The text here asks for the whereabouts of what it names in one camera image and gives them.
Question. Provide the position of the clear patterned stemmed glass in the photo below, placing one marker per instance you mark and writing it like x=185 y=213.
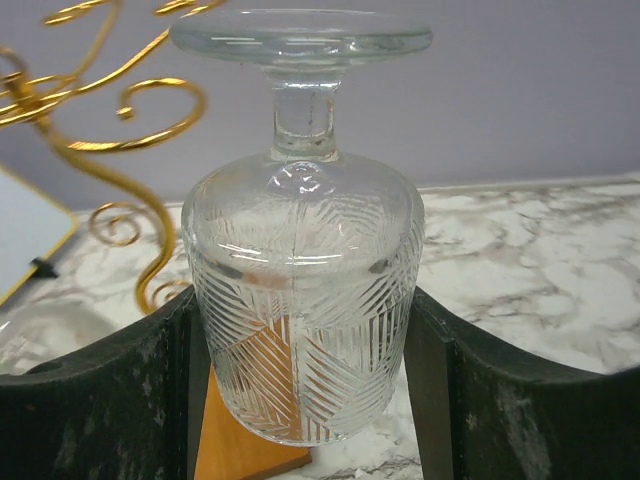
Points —
x=304 y=259

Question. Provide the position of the white framed whiteboard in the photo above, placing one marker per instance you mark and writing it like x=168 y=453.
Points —
x=33 y=228

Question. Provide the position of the gold wire wine glass rack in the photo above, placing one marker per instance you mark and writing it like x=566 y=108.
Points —
x=226 y=450

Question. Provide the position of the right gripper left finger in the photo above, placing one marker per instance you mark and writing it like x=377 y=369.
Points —
x=129 y=406

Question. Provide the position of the clear glass near whiteboard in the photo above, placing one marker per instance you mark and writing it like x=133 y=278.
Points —
x=39 y=333

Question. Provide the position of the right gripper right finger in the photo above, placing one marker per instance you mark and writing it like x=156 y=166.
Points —
x=485 y=409

